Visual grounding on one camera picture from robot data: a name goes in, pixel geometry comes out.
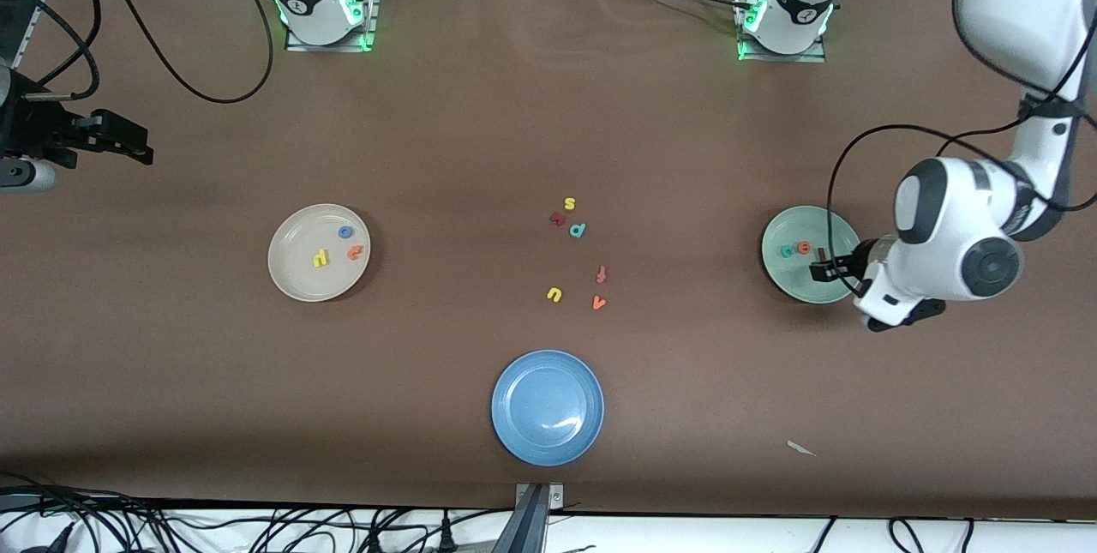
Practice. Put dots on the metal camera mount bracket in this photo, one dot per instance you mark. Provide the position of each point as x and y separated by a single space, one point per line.
555 497

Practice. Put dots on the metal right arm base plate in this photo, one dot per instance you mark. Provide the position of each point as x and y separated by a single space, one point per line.
368 30

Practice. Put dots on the green plate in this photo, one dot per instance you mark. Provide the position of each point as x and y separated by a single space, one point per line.
797 279

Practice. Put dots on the yellow letter u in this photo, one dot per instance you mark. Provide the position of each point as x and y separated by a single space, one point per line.
549 295

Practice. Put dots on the brown table cover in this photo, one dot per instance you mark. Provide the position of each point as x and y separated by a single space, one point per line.
171 364

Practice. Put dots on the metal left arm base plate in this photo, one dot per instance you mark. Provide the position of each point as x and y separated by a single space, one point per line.
814 57

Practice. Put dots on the white paper scrap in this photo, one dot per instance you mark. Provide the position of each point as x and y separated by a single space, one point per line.
801 448

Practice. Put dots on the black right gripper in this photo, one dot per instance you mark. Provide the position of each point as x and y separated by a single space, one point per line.
32 131

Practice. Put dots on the orange letter t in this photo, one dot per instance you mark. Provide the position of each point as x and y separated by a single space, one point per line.
355 253

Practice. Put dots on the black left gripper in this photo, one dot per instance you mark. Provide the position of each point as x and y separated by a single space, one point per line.
851 264

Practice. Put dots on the beige brown plate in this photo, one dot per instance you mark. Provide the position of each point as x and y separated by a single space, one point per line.
304 274

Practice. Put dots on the blue plate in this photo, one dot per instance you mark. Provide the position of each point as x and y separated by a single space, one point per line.
547 407

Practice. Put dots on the yellow letter h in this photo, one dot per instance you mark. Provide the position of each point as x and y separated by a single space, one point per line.
320 259

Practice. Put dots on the teal letter p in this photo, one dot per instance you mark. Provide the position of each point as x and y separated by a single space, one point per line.
577 231

